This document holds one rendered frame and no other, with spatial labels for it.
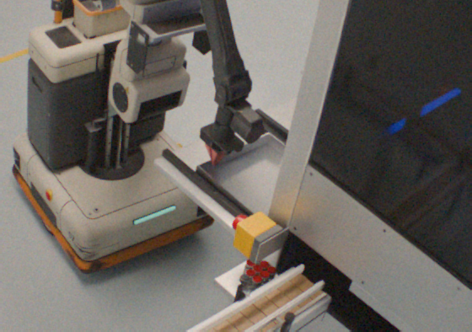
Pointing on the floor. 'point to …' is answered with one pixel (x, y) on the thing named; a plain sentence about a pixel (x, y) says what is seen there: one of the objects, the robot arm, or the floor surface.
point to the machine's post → (310, 104)
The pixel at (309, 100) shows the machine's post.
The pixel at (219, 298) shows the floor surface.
